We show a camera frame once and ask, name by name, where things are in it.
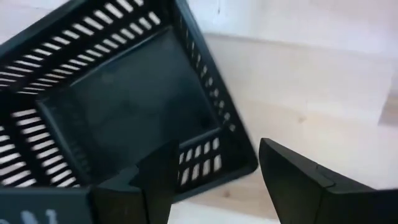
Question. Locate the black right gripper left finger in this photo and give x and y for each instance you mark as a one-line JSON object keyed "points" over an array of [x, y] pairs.
{"points": [[140, 202]]}

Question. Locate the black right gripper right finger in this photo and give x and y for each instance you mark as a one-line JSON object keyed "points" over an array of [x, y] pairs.
{"points": [[304, 199]]}

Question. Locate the black plastic slotted basket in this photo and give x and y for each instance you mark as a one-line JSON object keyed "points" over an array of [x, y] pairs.
{"points": [[124, 93]]}

